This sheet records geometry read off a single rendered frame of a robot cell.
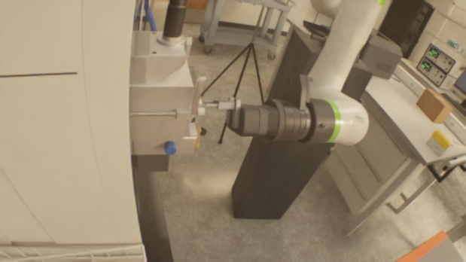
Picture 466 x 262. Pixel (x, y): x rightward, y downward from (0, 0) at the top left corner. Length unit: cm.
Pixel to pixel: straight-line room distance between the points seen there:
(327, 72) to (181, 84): 41
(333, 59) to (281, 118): 26
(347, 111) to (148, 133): 39
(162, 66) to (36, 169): 19
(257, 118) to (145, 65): 21
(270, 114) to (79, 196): 33
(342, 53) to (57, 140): 61
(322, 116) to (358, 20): 29
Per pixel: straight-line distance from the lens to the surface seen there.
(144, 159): 46
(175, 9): 33
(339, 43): 66
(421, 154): 146
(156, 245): 75
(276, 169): 133
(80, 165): 22
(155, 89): 33
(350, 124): 56
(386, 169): 164
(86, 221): 31
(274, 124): 46
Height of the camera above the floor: 144
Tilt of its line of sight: 40 degrees down
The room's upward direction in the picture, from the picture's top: 19 degrees clockwise
